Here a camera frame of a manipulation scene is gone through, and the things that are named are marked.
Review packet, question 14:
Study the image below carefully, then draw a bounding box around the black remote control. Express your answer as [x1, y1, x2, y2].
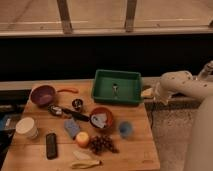
[46, 133, 58, 159]

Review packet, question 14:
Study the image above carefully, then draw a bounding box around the pale wedge slice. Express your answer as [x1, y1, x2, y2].
[73, 151, 90, 160]

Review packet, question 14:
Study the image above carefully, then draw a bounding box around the bunch of dark grapes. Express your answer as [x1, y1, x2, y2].
[89, 135, 119, 155]

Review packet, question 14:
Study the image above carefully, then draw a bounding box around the blue sponge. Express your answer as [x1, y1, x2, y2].
[64, 119, 80, 139]

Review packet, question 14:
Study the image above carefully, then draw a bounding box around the yellow banana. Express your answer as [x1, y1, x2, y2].
[71, 160, 101, 169]

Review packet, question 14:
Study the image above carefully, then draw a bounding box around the white paper cup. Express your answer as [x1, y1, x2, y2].
[15, 117, 38, 139]

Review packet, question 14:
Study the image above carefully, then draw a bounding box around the green plastic tray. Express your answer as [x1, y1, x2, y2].
[91, 69, 142, 106]

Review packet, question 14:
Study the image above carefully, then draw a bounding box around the metal spoon in tray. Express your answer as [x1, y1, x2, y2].
[112, 83, 118, 97]

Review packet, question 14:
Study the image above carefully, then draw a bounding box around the purple bowl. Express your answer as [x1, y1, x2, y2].
[30, 85, 56, 107]

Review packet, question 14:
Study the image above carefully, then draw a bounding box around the white grey towel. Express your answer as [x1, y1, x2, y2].
[91, 113, 107, 128]

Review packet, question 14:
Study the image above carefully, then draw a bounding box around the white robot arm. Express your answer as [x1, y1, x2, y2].
[141, 60, 213, 171]

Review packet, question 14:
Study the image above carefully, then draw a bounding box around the blue plastic cup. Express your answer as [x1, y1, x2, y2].
[118, 121, 133, 139]

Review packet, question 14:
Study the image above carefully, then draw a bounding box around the black handled kitchen tool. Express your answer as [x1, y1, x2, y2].
[48, 105, 89, 122]

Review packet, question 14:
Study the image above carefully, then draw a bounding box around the red-brown bowl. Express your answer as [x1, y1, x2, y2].
[89, 107, 113, 130]

